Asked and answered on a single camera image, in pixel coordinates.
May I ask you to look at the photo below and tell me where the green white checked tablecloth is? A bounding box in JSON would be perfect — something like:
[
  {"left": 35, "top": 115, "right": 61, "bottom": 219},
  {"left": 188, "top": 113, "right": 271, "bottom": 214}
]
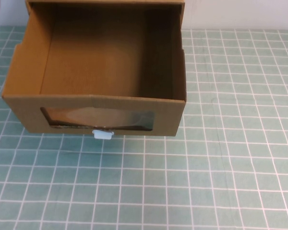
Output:
[{"left": 0, "top": 25, "right": 288, "bottom": 230}]

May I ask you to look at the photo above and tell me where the white plastic drawer handle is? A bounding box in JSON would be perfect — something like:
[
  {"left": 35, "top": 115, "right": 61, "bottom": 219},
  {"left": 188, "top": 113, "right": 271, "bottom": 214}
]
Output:
[{"left": 92, "top": 129, "right": 116, "bottom": 140}]

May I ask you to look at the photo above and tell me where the cardboard shoe box drawer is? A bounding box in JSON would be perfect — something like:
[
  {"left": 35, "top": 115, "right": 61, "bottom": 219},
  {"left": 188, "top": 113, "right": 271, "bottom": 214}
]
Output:
[{"left": 1, "top": 1, "right": 188, "bottom": 138}]

